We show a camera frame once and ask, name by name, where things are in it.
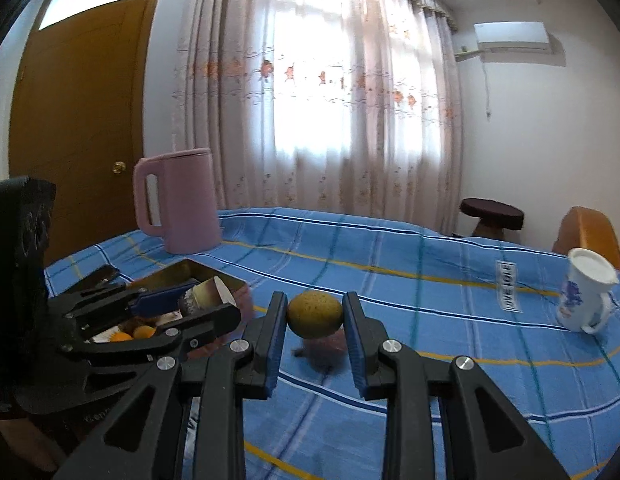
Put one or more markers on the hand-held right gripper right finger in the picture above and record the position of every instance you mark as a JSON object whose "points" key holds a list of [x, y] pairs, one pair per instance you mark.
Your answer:
{"points": [[354, 345]]}

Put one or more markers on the large orange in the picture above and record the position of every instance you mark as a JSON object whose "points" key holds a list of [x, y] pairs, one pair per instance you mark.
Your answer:
{"points": [[142, 331]]}

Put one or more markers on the yellow-green round fruit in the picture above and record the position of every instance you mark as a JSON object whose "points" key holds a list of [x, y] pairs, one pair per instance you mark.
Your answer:
{"points": [[315, 312]]}

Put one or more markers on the white mug blue print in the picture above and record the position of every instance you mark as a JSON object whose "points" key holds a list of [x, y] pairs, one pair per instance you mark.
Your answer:
{"points": [[577, 295]]}

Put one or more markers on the sheer floral curtain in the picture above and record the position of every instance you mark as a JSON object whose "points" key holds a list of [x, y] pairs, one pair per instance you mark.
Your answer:
{"points": [[315, 110]]}

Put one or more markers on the rectangular metal tin box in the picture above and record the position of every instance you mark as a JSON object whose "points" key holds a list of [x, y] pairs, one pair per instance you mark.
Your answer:
{"points": [[174, 272]]}

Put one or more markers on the pink electric kettle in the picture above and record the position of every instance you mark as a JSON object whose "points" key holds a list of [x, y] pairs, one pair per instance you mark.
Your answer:
{"points": [[184, 200]]}

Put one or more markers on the dark wooden stool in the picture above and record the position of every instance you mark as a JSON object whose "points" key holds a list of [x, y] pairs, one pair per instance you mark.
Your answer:
{"points": [[490, 210]]}

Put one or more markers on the medium orange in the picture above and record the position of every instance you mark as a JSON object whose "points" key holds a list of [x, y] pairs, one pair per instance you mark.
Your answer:
{"points": [[120, 337]]}

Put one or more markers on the white air conditioner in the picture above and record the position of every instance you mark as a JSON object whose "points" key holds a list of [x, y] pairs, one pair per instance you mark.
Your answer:
{"points": [[510, 35]]}

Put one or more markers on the brown wooden door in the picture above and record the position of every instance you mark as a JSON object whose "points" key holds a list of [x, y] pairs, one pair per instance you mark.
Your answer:
{"points": [[79, 110]]}

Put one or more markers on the blue checked tablecloth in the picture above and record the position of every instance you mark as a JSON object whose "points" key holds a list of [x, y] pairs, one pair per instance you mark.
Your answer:
{"points": [[415, 285]]}

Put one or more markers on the orange chair back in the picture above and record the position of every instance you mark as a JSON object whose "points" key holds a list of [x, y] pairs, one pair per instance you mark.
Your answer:
{"points": [[585, 230]]}

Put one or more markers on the person's left forearm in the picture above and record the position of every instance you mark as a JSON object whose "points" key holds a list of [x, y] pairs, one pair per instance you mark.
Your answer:
{"points": [[24, 440]]}

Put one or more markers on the brass door knob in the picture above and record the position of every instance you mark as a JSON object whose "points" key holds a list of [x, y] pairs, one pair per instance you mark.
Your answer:
{"points": [[119, 167]]}

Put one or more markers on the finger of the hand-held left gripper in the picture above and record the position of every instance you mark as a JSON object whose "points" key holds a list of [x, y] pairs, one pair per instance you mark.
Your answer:
{"points": [[154, 302], [209, 322]]}

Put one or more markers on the white air conditioner pipe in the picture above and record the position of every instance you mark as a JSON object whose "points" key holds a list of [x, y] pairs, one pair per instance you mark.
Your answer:
{"points": [[465, 53]]}

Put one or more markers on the small cylindrical jar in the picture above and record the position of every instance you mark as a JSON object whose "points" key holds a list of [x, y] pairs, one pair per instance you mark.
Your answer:
{"points": [[204, 300]]}

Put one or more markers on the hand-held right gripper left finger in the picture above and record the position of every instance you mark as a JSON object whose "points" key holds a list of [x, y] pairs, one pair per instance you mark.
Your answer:
{"points": [[277, 345]]}

